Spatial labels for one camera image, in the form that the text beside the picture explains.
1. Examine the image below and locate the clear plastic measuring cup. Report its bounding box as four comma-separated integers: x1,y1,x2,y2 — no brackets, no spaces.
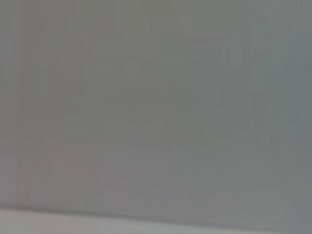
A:
0,0,312,234

